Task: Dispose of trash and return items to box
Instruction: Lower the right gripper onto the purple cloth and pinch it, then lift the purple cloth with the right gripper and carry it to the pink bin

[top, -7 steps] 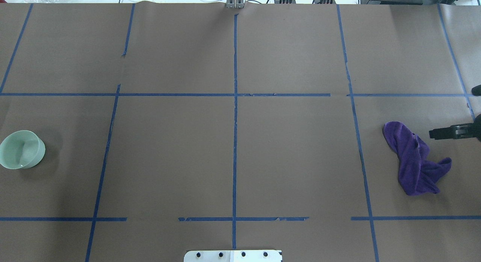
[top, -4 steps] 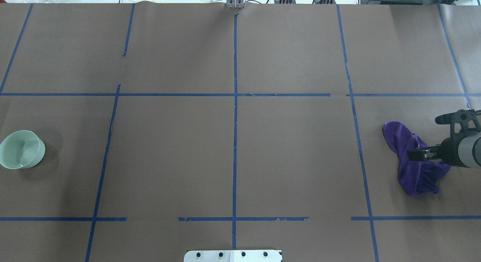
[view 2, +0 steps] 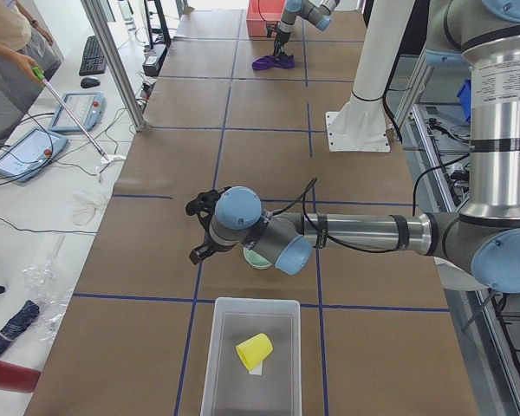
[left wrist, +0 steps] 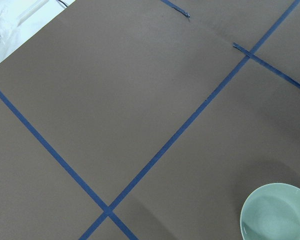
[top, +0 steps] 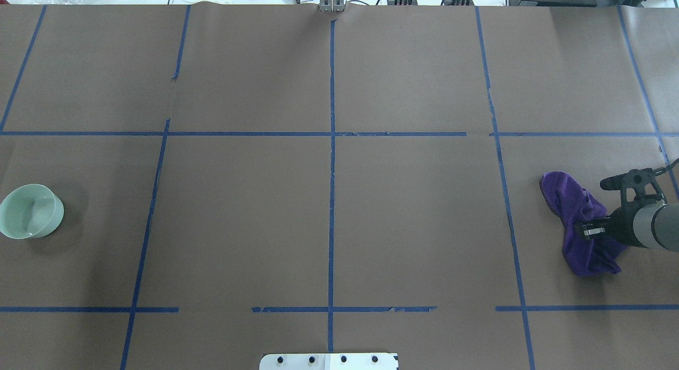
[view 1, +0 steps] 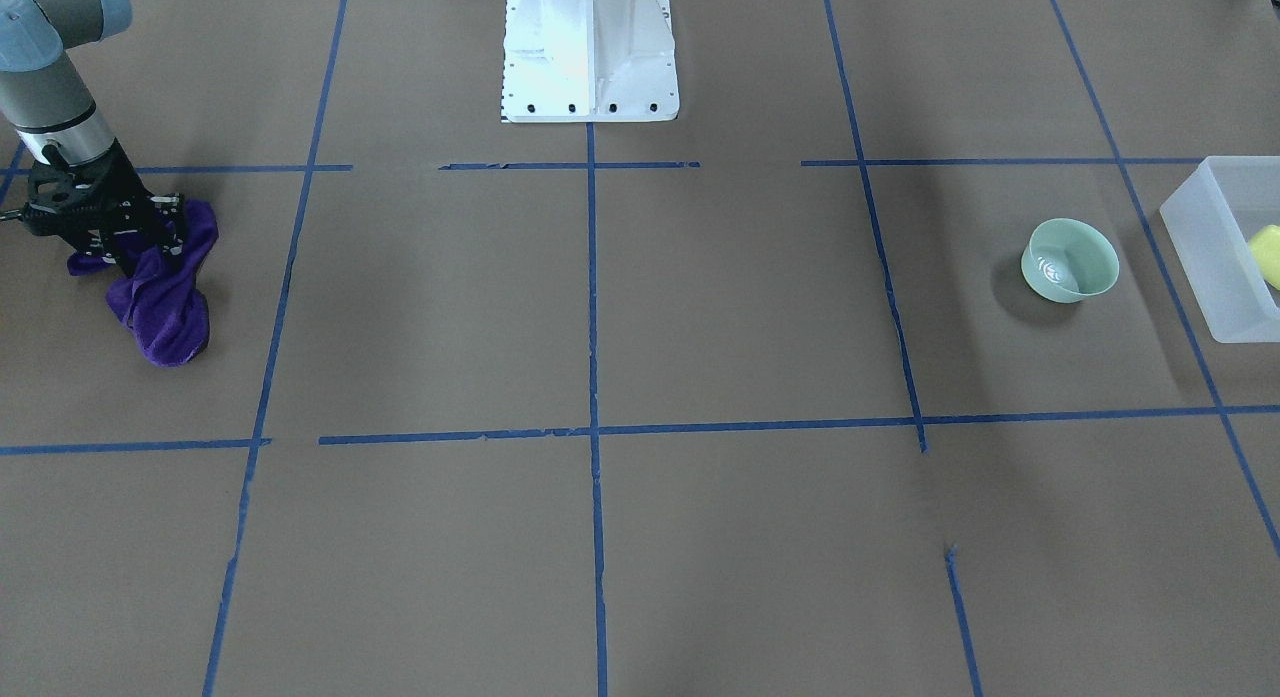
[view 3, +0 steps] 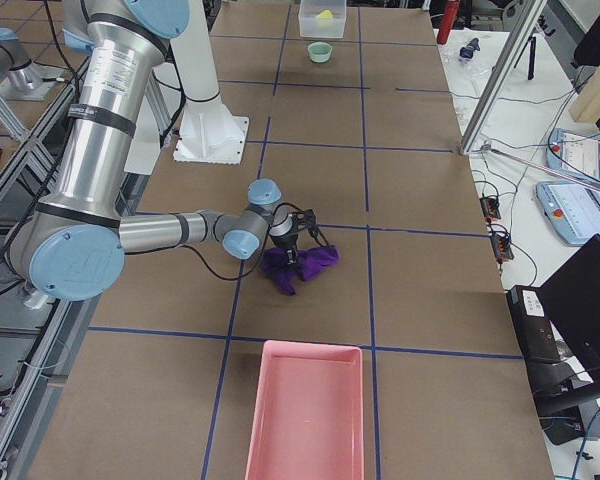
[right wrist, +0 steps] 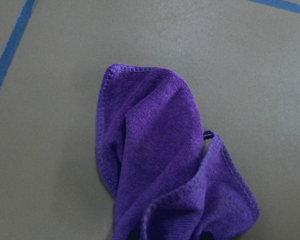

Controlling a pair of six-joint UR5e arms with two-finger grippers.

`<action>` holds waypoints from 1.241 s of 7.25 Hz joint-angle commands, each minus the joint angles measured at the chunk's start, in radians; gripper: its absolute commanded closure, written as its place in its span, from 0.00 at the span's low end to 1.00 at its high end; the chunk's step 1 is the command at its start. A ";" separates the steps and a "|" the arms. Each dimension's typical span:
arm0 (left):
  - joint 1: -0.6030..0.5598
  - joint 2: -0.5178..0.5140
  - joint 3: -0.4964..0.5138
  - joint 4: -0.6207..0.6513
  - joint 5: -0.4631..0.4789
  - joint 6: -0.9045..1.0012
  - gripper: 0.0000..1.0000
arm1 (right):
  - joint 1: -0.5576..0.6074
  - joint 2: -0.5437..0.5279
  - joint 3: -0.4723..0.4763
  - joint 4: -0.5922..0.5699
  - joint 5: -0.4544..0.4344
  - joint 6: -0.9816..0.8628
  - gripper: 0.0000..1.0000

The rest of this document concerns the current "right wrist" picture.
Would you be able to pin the purple microfiber cloth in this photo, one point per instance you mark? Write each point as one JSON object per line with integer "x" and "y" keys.
{"x": 170, "y": 178}

